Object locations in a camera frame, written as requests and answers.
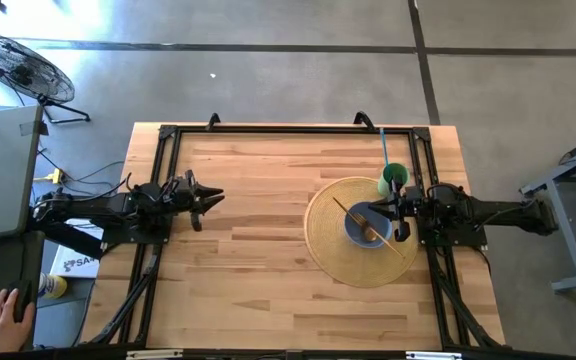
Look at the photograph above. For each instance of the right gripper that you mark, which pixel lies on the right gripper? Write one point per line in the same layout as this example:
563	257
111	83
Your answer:
408	207

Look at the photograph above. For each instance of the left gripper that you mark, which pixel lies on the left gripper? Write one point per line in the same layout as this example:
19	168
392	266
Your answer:
183	200

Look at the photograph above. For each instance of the green plastic cup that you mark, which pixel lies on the green plastic cup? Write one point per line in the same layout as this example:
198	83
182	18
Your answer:
387	176

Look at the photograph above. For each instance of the blue plastic bowl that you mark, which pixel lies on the blue plastic bowl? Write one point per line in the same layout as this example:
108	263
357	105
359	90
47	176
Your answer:
355	232

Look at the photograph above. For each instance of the gold metal chopstick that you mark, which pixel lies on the gold metal chopstick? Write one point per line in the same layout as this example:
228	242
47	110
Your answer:
343	206

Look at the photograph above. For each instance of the blue drinking straw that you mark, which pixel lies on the blue drinking straw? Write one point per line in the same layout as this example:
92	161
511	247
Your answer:
384	147

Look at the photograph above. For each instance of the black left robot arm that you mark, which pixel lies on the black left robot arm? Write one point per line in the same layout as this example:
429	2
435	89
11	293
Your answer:
98	205

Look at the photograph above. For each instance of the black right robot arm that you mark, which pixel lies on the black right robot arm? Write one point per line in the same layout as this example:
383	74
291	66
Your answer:
493	212

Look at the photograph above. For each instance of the round woven straw placemat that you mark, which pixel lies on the round woven straw placemat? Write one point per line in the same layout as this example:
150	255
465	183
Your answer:
328	250

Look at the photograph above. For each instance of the white cardboard box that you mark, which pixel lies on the white cardboard box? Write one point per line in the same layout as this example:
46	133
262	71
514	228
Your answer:
75	260

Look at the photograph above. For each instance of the yellow power plug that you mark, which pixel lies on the yellow power plug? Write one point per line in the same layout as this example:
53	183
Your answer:
56	176

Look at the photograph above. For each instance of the silver aluminium bar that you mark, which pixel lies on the silver aluminium bar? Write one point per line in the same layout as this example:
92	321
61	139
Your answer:
154	354
434	355

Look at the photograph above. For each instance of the person's yellow shoe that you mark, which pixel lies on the person's yellow shoe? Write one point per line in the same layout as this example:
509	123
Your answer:
53	286

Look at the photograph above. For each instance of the grey metal cart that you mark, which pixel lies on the grey metal cart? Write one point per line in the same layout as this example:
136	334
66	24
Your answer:
568	215

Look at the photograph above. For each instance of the black handheld device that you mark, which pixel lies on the black handheld device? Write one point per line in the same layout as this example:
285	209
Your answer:
22	300

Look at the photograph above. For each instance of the black floor fan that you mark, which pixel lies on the black floor fan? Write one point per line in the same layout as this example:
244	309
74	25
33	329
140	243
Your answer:
20	67

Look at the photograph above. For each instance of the person's hand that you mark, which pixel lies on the person's hand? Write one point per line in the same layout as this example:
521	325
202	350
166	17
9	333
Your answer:
3	330

